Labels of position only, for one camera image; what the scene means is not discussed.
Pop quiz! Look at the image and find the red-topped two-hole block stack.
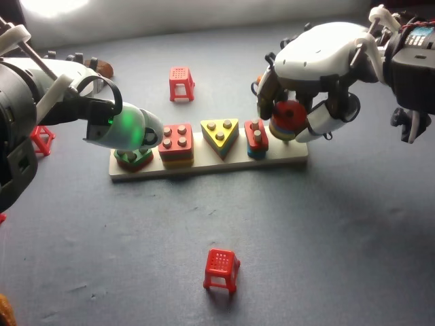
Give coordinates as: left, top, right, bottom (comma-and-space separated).
243, 118, 270, 160

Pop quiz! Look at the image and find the small red toy stool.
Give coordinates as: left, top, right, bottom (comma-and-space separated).
29, 125, 56, 157
169, 66, 196, 103
203, 248, 241, 295

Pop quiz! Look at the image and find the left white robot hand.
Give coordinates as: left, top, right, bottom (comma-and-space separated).
20, 50, 164, 153

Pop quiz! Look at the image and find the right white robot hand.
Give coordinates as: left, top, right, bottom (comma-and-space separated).
251, 22, 371, 143

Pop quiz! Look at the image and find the brown toy food lump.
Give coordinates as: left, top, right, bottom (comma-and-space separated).
83, 58, 115, 79

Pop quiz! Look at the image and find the white backdrop sheet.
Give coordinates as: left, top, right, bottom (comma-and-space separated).
20, 0, 373, 52

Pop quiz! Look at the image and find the red ring piece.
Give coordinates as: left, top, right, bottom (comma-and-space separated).
270, 100, 309, 142

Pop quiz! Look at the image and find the orange toy bread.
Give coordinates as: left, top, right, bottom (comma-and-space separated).
0, 293, 17, 326

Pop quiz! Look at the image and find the grey table cloth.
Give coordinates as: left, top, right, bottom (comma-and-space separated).
0, 20, 435, 326

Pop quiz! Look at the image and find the green-topped block stack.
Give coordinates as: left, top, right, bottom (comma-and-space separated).
114, 144, 154, 173

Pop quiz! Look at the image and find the wooden shape sorter board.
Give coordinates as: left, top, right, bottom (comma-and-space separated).
108, 141, 309, 183

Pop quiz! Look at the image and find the red-topped square block stack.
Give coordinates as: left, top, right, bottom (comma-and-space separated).
158, 122, 195, 170

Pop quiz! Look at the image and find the yellow-topped triangle block stack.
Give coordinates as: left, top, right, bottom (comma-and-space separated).
199, 117, 240, 161

